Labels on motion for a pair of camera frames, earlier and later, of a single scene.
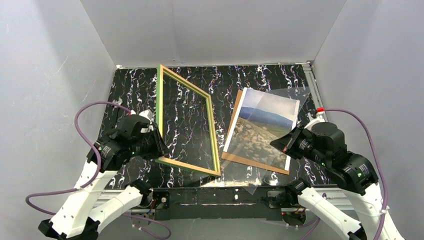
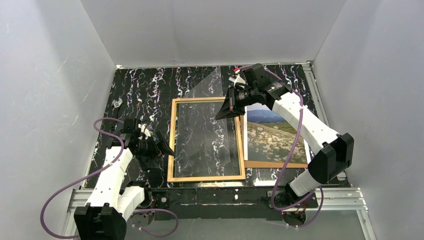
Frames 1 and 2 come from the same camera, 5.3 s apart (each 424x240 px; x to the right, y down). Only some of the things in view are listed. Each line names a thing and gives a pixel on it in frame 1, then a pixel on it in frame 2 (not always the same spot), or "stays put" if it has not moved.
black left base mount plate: x=161 y=199 stays put
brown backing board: x=235 y=158 → x=263 y=164
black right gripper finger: x=286 y=143 → x=228 y=108
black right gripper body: x=293 y=142 → x=234 y=100
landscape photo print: x=262 y=118 stays put
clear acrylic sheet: x=276 y=111 → x=201 y=140
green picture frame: x=161 y=70 → x=240 y=127
